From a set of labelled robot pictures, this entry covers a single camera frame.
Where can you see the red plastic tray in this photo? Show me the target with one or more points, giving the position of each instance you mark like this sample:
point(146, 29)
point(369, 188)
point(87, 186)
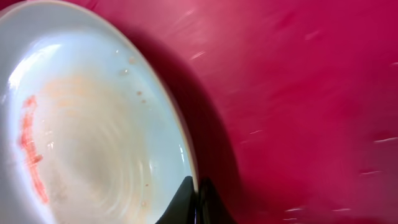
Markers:
point(291, 106)

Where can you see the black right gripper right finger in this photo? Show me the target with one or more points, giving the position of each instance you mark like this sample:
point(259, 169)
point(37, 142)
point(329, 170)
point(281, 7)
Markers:
point(210, 208)

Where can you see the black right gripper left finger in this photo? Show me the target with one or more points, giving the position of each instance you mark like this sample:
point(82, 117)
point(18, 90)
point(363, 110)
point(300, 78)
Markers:
point(182, 208)

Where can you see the white plate top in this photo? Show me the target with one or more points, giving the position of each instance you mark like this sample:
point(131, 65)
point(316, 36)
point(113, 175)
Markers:
point(89, 132)

